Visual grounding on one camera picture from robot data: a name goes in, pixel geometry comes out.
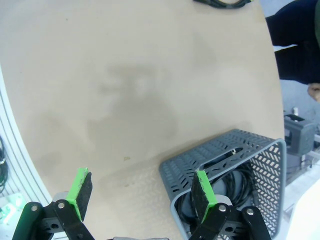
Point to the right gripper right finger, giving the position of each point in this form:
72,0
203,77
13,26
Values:
201,195

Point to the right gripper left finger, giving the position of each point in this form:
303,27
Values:
80,195

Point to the person's left hand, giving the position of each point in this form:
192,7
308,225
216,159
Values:
314,92

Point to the grey plastic lattice basket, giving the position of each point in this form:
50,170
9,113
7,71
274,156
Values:
200,155

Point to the person in dark green sweater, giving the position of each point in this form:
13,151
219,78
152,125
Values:
295,50

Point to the white frame rail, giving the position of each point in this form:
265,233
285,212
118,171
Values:
12,120

